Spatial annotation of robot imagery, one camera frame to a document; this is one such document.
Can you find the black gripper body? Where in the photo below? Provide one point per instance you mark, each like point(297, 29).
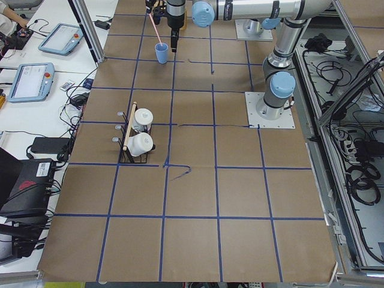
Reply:
point(147, 8)
point(174, 18)

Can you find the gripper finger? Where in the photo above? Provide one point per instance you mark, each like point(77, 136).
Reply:
point(174, 40)

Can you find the pink chopstick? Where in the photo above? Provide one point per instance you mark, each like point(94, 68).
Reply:
point(155, 29)

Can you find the light blue cup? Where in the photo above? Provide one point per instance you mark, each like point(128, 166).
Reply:
point(161, 51)

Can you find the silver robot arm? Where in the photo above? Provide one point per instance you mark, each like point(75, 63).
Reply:
point(259, 14)
point(293, 15)

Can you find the wooden rack rod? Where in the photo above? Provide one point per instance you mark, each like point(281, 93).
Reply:
point(129, 125)

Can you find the upper white mug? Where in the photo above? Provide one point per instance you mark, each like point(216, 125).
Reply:
point(142, 121)

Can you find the white mug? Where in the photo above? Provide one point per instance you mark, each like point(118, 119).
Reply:
point(140, 144)
point(142, 121)

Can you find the upper teach pendant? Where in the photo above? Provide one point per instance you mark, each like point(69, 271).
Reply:
point(62, 39)

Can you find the teach pendant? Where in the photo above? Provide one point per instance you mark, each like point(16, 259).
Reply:
point(31, 83)
point(62, 39)

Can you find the small remote control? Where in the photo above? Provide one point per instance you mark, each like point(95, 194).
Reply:
point(67, 85)

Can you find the lower white mug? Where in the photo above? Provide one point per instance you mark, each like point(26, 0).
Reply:
point(140, 144)

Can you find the lower teach pendant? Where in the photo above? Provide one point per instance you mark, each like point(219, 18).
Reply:
point(31, 83)

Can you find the black power adapter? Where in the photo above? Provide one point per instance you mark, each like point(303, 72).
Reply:
point(49, 145)

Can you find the black computer box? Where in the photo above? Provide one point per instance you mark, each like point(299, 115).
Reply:
point(24, 185)

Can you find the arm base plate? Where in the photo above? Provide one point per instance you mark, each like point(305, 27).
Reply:
point(253, 31)
point(262, 116)

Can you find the aluminium frame post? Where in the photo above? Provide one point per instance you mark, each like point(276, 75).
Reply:
point(86, 25)

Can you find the black wire mug rack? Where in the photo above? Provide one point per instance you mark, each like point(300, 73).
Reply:
point(126, 154)

